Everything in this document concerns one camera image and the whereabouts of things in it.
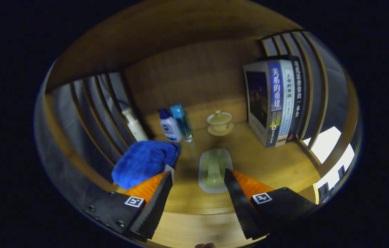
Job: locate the white pump bottle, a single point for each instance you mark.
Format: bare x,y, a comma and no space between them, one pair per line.
135,127

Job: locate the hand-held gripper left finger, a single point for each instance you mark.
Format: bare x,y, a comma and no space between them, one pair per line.
153,206

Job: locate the pale green ornament grey base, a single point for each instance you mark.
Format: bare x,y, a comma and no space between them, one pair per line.
213,168

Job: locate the teal slim bottle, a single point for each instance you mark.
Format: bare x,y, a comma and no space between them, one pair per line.
182,124

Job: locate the beige lidded teacup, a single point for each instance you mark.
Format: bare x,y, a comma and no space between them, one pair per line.
219,120

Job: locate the book with blue spine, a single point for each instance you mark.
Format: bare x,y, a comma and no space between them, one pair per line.
263,103

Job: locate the book with white spine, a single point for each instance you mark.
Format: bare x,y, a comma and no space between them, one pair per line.
286,103

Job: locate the white bottle with blue cap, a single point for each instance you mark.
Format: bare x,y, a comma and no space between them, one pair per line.
169,129

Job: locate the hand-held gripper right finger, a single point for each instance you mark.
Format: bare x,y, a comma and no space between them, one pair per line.
241,203

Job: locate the wooden countertop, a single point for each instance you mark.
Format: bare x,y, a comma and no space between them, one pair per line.
266,162

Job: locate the wooden cabinet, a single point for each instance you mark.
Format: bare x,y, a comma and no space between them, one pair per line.
187,69

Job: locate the blue folded towel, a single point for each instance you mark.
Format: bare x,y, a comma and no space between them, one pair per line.
139,162

